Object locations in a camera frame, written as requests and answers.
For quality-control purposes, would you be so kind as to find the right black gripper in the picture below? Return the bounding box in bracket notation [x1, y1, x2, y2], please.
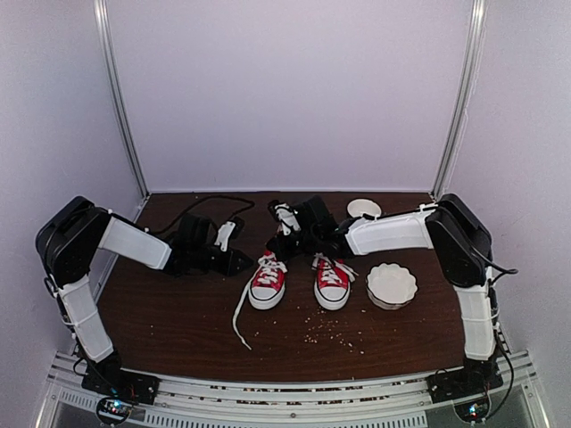
[266, 229, 320, 262]

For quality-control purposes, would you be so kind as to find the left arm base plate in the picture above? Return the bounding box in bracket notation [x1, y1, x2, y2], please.
[81, 370, 160, 405]

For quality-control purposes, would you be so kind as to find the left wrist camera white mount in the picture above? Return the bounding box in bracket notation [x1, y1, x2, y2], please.
[214, 217, 245, 252]

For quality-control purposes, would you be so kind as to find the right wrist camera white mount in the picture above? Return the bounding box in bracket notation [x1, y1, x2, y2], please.
[268, 200, 301, 235]

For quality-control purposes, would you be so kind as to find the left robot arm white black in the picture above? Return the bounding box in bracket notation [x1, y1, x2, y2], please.
[35, 196, 253, 396]

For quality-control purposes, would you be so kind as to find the left aluminium corner post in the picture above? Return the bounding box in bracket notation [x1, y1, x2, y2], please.
[94, 0, 150, 199]

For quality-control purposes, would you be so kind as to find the aluminium front rail frame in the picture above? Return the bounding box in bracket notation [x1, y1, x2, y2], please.
[31, 351, 555, 427]

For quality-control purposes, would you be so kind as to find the red canvas sneaker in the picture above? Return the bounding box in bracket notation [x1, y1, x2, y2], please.
[312, 253, 358, 311]
[232, 250, 288, 350]

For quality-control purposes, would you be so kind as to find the right aluminium corner post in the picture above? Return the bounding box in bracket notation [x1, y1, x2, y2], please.
[431, 0, 488, 200]

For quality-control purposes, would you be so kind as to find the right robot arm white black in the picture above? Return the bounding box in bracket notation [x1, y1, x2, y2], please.
[267, 193, 517, 394]

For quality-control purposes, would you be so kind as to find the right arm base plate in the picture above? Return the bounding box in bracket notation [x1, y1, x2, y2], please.
[426, 368, 503, 403]

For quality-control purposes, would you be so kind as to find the white scalloped ceramic bowl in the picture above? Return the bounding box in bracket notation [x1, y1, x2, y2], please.
[366, 263, 418, 310]

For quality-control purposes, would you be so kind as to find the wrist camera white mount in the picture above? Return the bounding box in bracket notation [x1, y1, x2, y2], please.
[214, 217, 245, 252]
[268, 200, 301, 235]

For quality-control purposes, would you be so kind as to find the aluminium corner post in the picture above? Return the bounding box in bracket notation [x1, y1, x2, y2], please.
[431, 0, 488, 200]
[94, 0, 150, 199]

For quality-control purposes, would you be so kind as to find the black bowl white inside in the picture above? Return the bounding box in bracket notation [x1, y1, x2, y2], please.
[346, 198, 382, 218]

